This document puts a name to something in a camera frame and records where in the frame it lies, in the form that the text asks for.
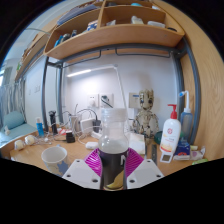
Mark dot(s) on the white pump bottle, red pump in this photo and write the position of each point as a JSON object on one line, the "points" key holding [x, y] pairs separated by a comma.
{"points": [[170, 131]]}

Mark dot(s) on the clear drink bottle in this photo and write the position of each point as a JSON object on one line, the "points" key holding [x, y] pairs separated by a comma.
{"points": [[113, 146]]}

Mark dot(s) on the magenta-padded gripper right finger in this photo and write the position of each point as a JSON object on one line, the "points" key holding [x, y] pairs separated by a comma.
{"points": [[144, 173]]}

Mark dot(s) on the white desk lamp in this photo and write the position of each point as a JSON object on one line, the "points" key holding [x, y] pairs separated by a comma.
{"points": [[100, 69]]}

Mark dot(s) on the white power adapter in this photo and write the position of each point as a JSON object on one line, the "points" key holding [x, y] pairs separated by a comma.
{"points": [[87, 125]]}

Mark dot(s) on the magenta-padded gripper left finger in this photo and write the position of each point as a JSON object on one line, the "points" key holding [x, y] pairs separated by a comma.
{"points": [[80, 171]]}

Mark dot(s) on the white squeeze tube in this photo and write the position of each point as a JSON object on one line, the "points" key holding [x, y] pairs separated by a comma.
{"points": [[197, 154]]}

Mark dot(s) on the tree creature figurine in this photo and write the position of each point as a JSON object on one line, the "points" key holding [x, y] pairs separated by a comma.
{"points": [[146, 115]]}

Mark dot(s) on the grey metal desk frame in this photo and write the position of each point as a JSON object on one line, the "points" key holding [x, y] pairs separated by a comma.
{"points": [[60, 86]]}

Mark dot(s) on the teal cushion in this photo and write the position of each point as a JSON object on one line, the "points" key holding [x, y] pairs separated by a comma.
{"points": [[13, 120]]}

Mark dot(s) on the wooden shelf unit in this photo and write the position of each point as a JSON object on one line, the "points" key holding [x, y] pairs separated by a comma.
{"points": [[110, 35]]}

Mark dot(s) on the small blue bottle, white cap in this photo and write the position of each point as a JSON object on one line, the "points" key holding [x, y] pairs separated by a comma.
{"points": [[40, 128]]}

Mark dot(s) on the blue ink bottle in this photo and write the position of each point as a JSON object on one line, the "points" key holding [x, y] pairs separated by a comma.
{"points": [[183, 147]]}

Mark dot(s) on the white wall panel, blue sticker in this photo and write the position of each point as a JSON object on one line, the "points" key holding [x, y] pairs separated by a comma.
{"points": [[134, 100]]}

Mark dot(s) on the small black box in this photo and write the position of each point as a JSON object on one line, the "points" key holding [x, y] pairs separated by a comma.
{"points": [[70, 137]]}

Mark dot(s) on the white mug with blue print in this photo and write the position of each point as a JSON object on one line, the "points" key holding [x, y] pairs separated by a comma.
{"points": [[53, 159]]}

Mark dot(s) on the black electric shaver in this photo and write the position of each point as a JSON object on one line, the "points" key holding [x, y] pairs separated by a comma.
{"points": [[52, 120]]}

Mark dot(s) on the blue spray bottle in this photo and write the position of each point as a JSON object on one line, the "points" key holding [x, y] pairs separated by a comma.
{"points": [[186, 121]]}

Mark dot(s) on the white round earmuff headset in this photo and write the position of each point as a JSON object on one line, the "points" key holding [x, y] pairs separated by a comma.
{"points": [[24, 142]]}

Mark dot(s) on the white wall socket with plug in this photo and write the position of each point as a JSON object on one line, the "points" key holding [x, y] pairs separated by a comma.
{"points": [[106, 100]]}

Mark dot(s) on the white digital thermometer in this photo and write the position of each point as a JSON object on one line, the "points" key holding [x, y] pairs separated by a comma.
{"points": [[166, 157]]}

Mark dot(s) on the small white flat case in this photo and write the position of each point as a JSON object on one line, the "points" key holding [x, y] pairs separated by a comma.
{"points": [[91, 145]]}

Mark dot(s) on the white tissue pack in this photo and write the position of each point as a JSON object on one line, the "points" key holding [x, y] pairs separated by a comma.
{"points": [[136, 142]]}

